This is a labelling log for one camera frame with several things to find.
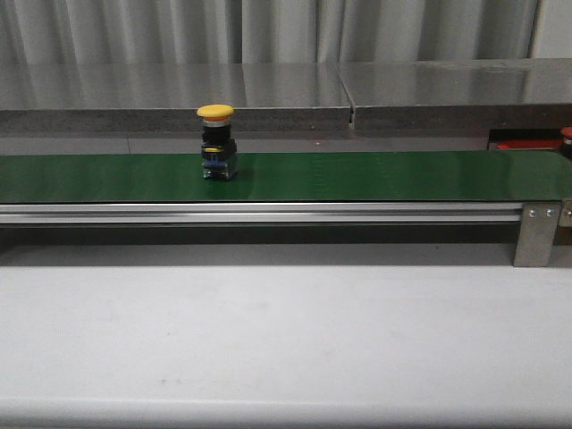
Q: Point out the steel conveyor support bracket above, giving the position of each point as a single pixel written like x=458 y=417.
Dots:
x=538 y=226

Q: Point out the red plastic tray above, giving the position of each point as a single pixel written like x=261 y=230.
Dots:
x=526 y=144

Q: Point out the aluminium conveyor side rail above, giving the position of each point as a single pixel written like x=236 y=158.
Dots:
x=260 y=212

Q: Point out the green conveyor belt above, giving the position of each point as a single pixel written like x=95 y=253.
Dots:
x=491 y=176

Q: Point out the grey stone counter left slab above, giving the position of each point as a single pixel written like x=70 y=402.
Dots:
x=155 y=99

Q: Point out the grey pleated curtain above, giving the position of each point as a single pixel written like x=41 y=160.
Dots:
x=84 y=32

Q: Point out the steel conveyor end plate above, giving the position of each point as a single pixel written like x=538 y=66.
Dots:
x=563 y=235

